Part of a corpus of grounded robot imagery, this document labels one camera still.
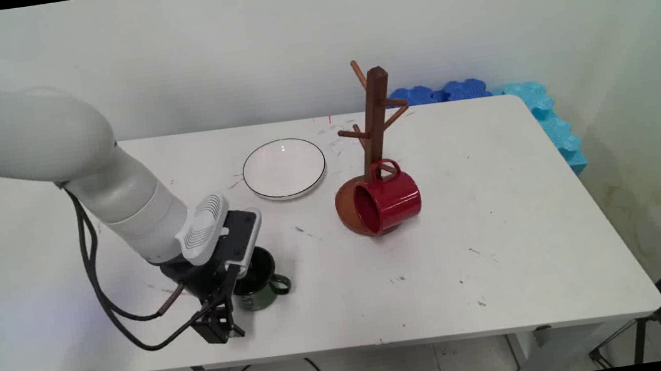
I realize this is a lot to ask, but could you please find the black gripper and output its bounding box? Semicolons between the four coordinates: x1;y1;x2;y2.
156;237;257;352

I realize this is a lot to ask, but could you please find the red ceramic mug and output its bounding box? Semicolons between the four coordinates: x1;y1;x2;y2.
348;154;426;238

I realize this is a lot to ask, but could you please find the dark green mug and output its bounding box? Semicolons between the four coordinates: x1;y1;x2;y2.
227;243;295;315

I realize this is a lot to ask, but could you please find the light blue foam mat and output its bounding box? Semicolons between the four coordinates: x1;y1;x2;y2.
490;75;590;185

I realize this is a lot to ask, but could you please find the dark blue foam mat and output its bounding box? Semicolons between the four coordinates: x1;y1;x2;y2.
441;76;493;103
387;82;448;109

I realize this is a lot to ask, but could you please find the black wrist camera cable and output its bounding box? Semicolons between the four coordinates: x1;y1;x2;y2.
62;170;224;360

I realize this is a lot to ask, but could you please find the white plate with black rim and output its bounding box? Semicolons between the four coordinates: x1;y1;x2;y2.
238;134;331;206

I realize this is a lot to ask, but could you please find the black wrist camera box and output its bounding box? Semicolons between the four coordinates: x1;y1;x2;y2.
219;205;269;270

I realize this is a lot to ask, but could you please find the white table leg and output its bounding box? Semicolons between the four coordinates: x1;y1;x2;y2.
505;325;557;371

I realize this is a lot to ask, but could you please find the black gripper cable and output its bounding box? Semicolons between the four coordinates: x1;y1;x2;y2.
82;205;191;328

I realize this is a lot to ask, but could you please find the white vented camera mount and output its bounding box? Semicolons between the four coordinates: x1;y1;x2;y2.
171;191;237;268

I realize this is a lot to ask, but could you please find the brown wooden mug tree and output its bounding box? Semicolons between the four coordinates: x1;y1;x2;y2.
318;54;426;241

